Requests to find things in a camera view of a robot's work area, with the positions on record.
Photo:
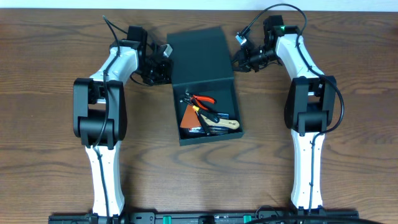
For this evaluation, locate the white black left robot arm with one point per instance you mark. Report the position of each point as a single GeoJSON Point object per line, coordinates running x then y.
{"type": "Point", "coordinates": [100, 114]}

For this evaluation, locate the orange scraper wooden handle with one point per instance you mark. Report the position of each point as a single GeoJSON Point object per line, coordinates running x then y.
{"type": "Point", "coordinates": [190, 120]}

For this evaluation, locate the small hammer red black handle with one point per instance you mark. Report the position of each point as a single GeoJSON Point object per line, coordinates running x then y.
{"type": "Point", "coordinates": [200, 118]}

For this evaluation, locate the red black cutting pliers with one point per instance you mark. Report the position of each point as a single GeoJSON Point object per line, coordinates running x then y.
{"type": "Point", "coordinates": [197, 100]}

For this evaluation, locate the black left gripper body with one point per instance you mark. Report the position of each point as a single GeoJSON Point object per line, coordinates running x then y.
{"type": "Point", "coordinates": [162, 73]}

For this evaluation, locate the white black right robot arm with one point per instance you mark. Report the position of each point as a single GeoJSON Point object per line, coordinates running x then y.
{"type": "Point", "coordinates": [309, 105]}

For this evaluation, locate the blue drill bit set case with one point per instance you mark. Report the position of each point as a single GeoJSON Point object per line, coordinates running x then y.
{"type": "Point", "coordinates": [217, 130]}

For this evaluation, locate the black gift box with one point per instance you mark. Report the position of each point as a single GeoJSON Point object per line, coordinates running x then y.
{"type": "Point", "coordinates": [202, 66]}

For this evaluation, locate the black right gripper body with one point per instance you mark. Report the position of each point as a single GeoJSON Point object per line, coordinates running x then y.
{"type": "Point", "coordinates": [251, 60]}

